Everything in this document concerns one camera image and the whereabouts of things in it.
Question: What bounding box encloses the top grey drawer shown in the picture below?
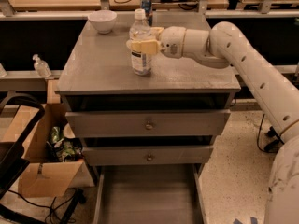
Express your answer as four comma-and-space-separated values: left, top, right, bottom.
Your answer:
65, 109, 230, 138

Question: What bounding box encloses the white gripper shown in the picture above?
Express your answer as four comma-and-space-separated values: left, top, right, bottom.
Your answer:
126, 26, 186, 59

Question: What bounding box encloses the blue drink can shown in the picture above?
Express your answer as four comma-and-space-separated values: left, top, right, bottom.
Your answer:
140, 0, 152, 25

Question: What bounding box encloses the white ceramic bowl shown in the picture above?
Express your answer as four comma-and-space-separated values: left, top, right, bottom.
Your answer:
88, 10, 117, 34

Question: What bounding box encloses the clear plastic water bottle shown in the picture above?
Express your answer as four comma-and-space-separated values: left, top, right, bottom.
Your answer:
129, 8, 151, 76

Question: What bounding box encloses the left sanitizer pump bottle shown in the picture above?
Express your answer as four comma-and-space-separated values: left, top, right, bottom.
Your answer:
33, 54, 51, 77

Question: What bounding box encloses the cardboard box with trash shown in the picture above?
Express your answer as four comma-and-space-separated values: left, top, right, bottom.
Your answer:
0, 103, 95, 199

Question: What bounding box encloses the black floor cable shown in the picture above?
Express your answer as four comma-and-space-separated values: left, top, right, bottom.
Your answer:
256, 113, 284, 154

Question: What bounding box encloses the bottom grey open drawer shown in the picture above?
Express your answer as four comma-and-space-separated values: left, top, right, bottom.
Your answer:
93, 164, 207, 224

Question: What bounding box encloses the black chair frame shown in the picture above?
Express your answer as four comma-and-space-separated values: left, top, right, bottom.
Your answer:
0, 91, 46, 224

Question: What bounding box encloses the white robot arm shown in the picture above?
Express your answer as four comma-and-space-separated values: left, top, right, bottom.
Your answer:
126, 21, 299, 224

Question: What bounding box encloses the middle grey drawer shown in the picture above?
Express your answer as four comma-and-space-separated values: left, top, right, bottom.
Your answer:
83, 146, 213, 166

